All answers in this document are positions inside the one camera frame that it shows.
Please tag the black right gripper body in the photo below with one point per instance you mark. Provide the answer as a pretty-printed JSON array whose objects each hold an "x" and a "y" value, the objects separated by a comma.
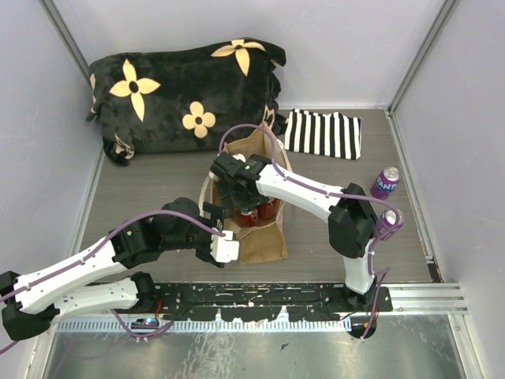
[{"x": 240, "y": 200}]

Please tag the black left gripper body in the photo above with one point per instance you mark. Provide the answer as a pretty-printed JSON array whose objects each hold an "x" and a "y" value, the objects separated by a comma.
[{"x": 200, "y": 239}]

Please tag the red Coke can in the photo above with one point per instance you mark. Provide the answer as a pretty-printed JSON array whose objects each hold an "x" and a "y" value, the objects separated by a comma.
[
  {"x": 268, "y": 211},
  {"x": 247, "y": 218}
]

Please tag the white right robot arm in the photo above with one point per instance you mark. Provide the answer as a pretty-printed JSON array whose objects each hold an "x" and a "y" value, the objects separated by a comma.
[{"x": 349, "y": 216}]

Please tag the black white striped cloth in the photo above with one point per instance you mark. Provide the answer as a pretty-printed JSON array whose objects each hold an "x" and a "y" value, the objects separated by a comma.
[{"x": 332, "y": 135}]

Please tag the brown burlap canvas bag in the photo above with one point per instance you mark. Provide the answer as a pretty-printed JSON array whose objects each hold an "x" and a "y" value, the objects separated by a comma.
[{"x": 265, "y": 242}]

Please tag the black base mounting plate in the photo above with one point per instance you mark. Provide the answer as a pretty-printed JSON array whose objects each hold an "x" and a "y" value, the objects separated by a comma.
[{"x": 248, "y": 302}]

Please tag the purple Fanta can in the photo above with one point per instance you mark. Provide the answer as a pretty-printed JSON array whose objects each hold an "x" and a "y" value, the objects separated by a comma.
[
  {"x": 386, "y": 182},
  {"x": 388, "y": 224}
]

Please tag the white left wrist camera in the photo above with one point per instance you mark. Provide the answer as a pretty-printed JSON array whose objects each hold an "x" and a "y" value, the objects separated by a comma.
[{"x": 225, "y": 249}]

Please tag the black floral plush blanket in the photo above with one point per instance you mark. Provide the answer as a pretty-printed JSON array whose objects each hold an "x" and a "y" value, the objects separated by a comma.
[{"x": 184, "y": 101}]

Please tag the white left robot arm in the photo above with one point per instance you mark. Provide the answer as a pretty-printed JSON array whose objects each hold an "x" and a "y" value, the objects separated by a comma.
[{"x": 36, "y": 301}]

